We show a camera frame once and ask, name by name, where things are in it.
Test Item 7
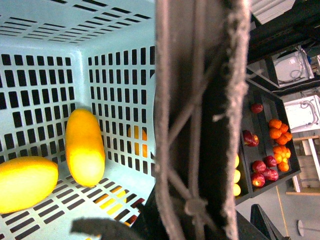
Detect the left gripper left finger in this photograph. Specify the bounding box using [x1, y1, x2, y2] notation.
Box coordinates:
[70, 218, 140, 240]

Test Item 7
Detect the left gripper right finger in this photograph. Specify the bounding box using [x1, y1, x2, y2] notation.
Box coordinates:
[250, 204, 292, 240]

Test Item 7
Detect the yellow mango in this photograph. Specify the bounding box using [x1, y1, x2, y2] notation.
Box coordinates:
[65, 108, 106, 188]

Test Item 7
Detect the large yellow lemon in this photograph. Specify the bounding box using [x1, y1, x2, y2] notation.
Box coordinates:
[0, 156, 59, 214]

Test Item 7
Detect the brown woven basket handle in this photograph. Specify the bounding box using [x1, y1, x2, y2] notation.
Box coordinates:
[154, 0, 251, 240]

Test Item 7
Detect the light blue plastic basket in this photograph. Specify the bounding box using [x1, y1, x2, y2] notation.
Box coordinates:
[0, 0, 156, 240]

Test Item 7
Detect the black fruit display stand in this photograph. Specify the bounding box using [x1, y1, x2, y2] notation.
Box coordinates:
[235, 80, 301, 205]

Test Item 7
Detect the orange tangerine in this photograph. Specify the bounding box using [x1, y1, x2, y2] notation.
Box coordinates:
[268, 118, 282, 130]

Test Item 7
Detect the red apple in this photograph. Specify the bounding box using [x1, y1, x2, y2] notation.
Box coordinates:
[250, 103, 264, 114]

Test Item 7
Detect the white appliance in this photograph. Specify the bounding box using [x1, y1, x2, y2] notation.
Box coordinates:
[272, 46, 315, 88]

